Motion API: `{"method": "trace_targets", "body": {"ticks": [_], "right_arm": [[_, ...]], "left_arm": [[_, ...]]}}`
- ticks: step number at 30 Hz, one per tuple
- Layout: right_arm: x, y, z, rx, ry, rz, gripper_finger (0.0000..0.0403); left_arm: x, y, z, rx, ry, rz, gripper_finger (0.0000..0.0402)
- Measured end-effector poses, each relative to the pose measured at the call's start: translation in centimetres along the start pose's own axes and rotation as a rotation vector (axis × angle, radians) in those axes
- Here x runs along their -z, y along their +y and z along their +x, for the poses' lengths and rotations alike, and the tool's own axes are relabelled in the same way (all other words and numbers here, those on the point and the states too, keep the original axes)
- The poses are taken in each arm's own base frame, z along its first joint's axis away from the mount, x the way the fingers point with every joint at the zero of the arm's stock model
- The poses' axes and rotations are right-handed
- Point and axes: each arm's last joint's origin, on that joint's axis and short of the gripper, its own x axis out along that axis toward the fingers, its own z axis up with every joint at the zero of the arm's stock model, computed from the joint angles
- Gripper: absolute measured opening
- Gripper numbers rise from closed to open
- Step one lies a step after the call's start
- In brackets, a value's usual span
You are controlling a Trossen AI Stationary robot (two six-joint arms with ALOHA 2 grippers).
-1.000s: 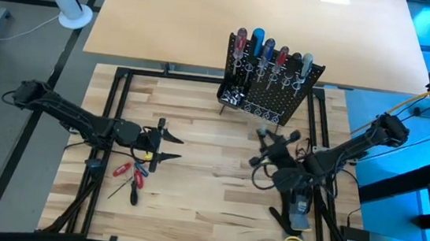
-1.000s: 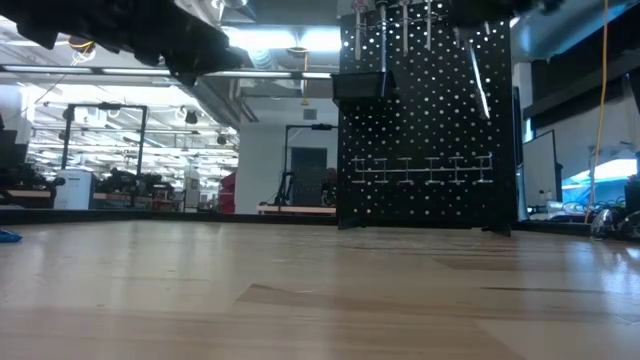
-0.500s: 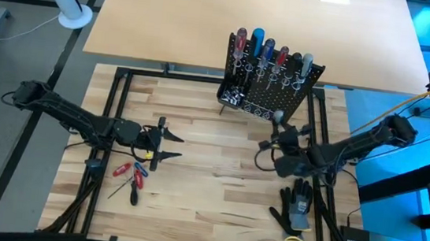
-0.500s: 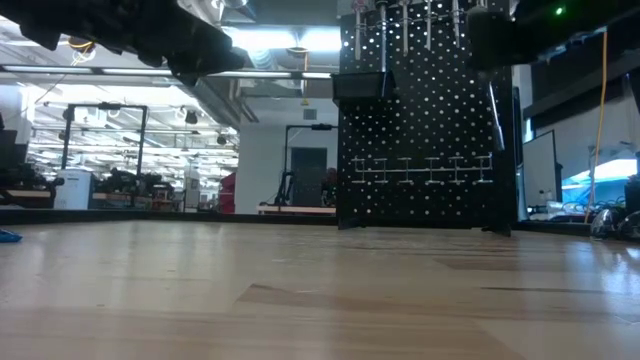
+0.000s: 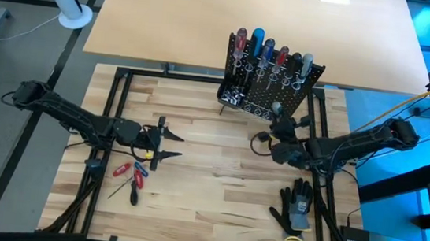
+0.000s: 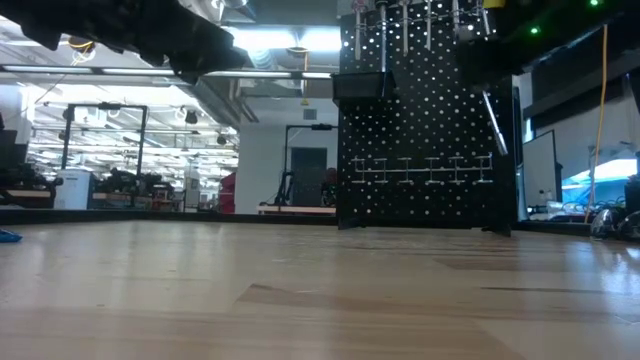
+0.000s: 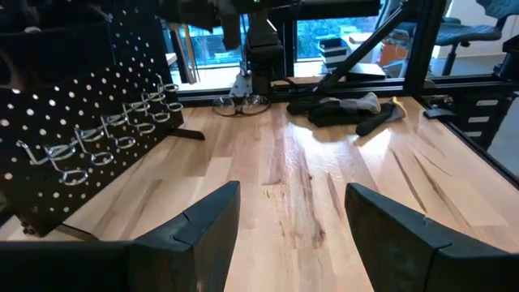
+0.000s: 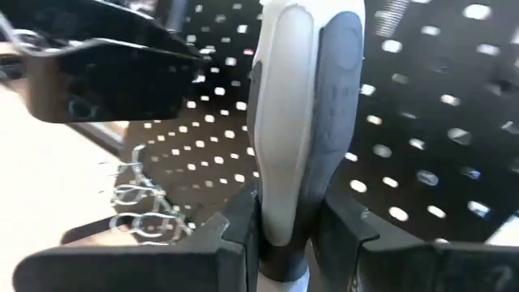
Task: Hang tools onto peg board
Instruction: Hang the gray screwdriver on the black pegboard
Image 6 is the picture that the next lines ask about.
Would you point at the black background station frame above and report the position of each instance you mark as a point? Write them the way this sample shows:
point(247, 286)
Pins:
point(321, 127)
point(142, 150)

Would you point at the background black robot arm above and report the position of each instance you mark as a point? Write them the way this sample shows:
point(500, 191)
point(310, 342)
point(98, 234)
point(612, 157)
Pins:
point(285, 192)

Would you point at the black peg board bin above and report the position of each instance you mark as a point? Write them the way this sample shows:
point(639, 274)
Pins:
point(360, 86)

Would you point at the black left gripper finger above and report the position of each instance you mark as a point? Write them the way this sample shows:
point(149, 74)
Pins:
point(215, 55)

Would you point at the black perforated peg board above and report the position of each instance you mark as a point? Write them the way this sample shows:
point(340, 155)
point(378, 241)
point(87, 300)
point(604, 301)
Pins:
point(425, 125)

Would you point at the eyeglasses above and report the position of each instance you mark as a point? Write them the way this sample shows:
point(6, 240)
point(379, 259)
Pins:
point(605, 225)

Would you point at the dark door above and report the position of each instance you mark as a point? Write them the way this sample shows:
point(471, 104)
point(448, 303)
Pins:
point(307, 170)

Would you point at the bright ceiling light panel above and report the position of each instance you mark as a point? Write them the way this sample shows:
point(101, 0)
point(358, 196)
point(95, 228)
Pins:
point(300, 40)

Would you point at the clear red striped screwdriver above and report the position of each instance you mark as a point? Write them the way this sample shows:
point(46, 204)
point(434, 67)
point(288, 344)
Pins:
point(357, 35)

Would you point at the chrome extension bar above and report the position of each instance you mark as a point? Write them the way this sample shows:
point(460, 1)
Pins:
point(484, 20)

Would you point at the white board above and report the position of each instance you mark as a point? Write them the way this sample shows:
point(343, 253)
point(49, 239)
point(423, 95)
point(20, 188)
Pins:
point(540, 175)

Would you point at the background wooden table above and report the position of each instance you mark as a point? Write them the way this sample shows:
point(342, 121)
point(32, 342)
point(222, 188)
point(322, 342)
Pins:
point(300, 210)

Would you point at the white box dark panel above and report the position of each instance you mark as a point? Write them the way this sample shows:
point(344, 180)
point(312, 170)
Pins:
point(67, 190)

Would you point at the black ceiling spotlight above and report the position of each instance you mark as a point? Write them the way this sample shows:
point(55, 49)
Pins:
point(191, 118)
point(221, 140)

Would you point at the cluttered background workbench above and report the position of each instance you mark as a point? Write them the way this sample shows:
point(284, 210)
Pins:
point(130, 182)

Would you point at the red cabinet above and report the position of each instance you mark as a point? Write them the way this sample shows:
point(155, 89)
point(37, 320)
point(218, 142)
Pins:
point(227, 195)

